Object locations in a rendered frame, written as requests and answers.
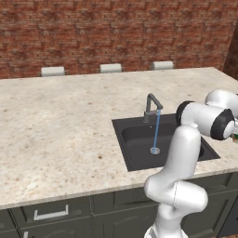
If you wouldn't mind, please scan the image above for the black sink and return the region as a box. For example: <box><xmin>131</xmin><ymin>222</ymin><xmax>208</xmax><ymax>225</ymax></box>
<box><xmin>112</xmin><ymin>112</ymin><xmax>221</xmax><ymax>173</ymax></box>

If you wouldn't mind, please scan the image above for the blue water stream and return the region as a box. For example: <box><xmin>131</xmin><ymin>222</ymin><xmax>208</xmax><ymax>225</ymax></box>
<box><xmin>152</xmin><ymin>109</ymin><xmax>162</xmax><ymax>154</ymax></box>

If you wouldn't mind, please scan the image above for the dark grey tap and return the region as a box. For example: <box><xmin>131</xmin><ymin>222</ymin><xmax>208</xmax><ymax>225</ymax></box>
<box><xmin>142</xmin><ymin>93</ymin><xmax>165</xmax><ymax>124</ymax></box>

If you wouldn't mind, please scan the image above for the white stool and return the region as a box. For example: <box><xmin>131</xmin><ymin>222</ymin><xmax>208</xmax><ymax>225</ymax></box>
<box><xmin>98</xmin><ymin>63</ymin><xmax>125</xmax><ymax>74</ymax></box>
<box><xmin>150</xmin><ymin>60</ymin><xmax>176</xmax><ymax>72</ymax></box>
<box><xmin>39</xmin><ymin>65</ymin><xmax>68</xmax><ymax>77</ymax></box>

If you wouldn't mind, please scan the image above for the dark green false drawer front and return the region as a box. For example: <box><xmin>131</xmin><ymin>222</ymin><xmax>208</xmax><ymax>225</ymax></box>
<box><xmin>191</xmin><ymin>172</ymin><xmax>233</xmax><ymax>193</ymax></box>
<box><xmin>92</xmin><ymin>186</ymin><xmax>156</xmax><ymax>216</ymax></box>

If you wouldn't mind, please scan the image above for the dark green cupboard door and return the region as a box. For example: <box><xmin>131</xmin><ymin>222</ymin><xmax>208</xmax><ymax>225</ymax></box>
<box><xmin>180</xmin><ymin>190</ymin><xmax>238</xmax><ymax>238</ymax></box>
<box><xmin>92</xmin><ymin>205</ymin><xmax>160</xmax><ymax>238</ymax></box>

